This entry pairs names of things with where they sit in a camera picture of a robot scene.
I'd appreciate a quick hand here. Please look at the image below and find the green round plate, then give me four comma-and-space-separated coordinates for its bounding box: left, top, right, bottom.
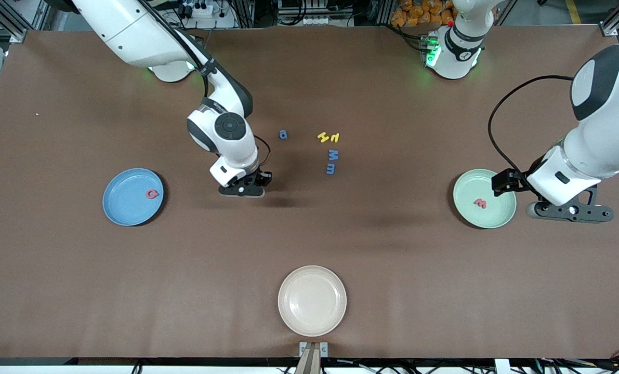
453, 169, 517, 229

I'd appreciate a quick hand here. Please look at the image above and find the blue round plate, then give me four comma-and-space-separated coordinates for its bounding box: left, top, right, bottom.
102, 168, 164, 227

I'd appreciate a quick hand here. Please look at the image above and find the cream round plate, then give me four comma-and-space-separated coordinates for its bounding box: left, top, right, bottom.
278, 265, 347, 337

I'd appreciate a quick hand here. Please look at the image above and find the white power strip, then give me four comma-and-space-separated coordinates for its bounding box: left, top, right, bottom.
181, 2, 222, 19

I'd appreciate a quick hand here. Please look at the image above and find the pile of orange fruit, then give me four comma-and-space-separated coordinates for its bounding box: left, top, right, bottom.
391, 0, 454, 28

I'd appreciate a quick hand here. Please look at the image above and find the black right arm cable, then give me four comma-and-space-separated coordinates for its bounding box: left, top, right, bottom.
148, 0, 271, 169

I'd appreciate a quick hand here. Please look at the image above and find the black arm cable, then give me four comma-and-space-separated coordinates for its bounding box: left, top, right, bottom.
148, 0, 271, 169
488, 75, 575, 180

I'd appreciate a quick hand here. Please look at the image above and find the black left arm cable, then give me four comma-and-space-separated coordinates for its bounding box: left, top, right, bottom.
488, 75, 575, 180

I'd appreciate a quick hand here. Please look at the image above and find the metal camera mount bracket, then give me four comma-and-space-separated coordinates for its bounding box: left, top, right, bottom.
295, 341, 328, 374

